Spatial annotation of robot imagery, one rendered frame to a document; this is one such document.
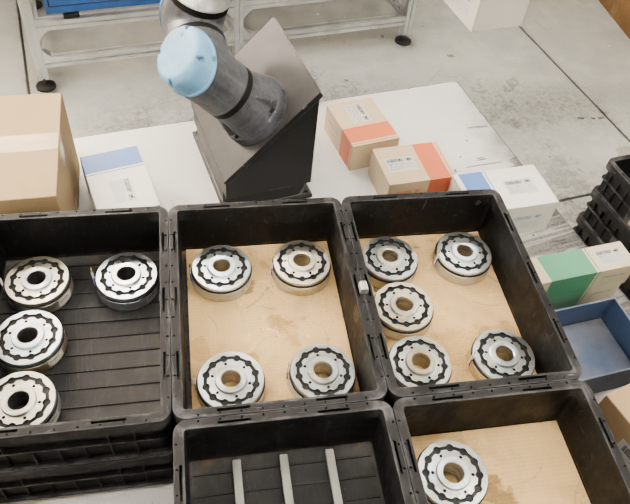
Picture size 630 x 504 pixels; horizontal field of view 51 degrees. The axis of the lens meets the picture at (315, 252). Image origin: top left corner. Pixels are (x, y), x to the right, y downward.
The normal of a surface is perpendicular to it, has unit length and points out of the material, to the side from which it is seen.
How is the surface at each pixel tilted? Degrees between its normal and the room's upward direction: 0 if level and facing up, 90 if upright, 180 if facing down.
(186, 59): 45
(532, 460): 0
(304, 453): 0
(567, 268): 0
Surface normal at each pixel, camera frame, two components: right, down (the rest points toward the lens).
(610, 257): 0.08, -0.65
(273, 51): -0.58, -0.31
